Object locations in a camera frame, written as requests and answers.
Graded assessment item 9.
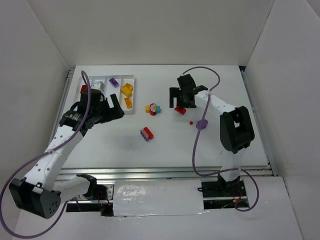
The yellow round printed lego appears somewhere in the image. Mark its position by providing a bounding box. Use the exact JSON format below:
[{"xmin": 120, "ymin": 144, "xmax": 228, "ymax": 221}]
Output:
[{"xmin": 121, "ymin": 86, "xmax": 132, "ymax": 98}]

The purple lego plate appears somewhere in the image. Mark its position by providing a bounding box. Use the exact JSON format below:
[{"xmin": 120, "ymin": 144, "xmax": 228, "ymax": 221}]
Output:
[{"xmin": 108, "ymin": 77, "xmax": 119, "ymax": 88}]

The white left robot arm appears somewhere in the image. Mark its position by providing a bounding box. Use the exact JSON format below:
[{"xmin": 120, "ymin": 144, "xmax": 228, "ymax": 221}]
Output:
[{"xmin": 9, "ymin": 89, "xmax": 125, "ymax": 219}]

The purple rounded lego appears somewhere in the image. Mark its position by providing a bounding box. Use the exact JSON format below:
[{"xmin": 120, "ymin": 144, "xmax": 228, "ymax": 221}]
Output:
[{"xmin": 196, "ymin": 119, "xmax": 208, "ymax": 130}]

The aluminium front rail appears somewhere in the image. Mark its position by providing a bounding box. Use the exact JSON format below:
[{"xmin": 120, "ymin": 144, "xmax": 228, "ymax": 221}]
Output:
[{"xmin": 57, "ymin": 166, "xmax": 226, "ymax": 182}]

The red sloped lego brick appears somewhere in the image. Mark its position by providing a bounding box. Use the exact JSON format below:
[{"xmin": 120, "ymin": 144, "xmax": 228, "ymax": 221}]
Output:
[{"xmin": 174, "ymin": 106, "xmax": 187, "ymax": 115}]

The white divided sorting tray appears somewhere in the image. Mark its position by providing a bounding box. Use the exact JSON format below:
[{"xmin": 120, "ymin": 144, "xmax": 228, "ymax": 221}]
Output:
[{"xmin": 71, "ymin": 74, "xmax": 138, "ymax": 116}]

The yellow lego brick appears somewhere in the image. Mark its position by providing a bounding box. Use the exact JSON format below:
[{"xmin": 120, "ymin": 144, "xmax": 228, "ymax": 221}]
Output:
[
  {"xmin": 124, "ymin": 97, "xmax": 133, "ymax": 109},
  {"xmin": 124, "ymin": 82, "xmax": 134, "ymax": 92}
]

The yellow lego brick in tray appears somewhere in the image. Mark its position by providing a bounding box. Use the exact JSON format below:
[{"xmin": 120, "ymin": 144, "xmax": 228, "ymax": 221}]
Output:
[{"xmin": 124, "ymin": 97, "xmax": 133, "ymax": 109}]

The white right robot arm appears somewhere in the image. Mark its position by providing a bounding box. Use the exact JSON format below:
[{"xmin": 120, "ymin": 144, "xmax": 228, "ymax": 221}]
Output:
[{"xmin": 169, "ymin": 74, "xmax": 255, "ymax": 193}]

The red and purple lego stack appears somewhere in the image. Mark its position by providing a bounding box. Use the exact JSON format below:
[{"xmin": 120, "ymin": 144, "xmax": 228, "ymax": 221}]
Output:
[{"xmin": 140, "ymin": 127, "xmax": 154, "ymax": 142}]

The yellow red blue lego cluster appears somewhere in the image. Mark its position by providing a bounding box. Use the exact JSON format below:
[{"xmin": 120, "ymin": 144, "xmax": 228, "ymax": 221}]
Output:
[{"xmin": 145, "ymin": 103, "xmax": 161, "ymax": 116}]

